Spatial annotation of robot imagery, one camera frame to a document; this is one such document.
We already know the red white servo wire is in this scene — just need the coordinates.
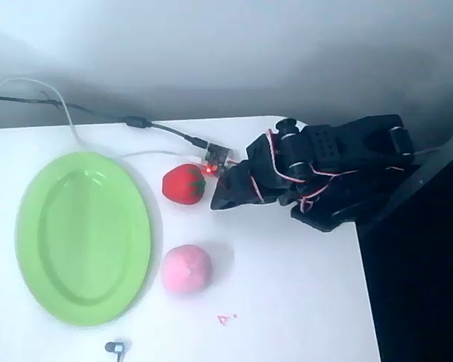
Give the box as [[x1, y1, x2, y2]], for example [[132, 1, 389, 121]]
[[248, 127, 359, 212]]

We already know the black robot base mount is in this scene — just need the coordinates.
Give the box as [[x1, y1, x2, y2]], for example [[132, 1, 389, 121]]
[[289, 195, 367, 232]]

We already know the grey metal bar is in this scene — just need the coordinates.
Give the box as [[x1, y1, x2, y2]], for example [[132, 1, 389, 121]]
[[356, 122, 453, 238]]

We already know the black silver earphone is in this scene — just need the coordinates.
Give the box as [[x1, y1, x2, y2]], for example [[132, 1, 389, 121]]
[[104, 339, 132, 362]]

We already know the green oval plate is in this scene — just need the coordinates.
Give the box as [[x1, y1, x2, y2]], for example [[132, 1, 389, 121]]
[[14, 151, 154, 327]]

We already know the white usb cable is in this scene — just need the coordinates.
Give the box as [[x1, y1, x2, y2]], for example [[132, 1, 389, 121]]
[[0, 77, 203, 160]]

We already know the small controller circuit board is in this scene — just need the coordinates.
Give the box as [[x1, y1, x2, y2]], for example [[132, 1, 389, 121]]
[[199, 142, 238, 177]]

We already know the red toy strawberry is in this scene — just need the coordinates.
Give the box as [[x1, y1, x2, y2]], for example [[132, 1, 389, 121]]
[[162, 163, 207, 207]]

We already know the pink marshmallow-like soft object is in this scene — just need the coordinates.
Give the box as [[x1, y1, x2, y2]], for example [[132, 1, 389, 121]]
[[160, 244, 214, 295]]

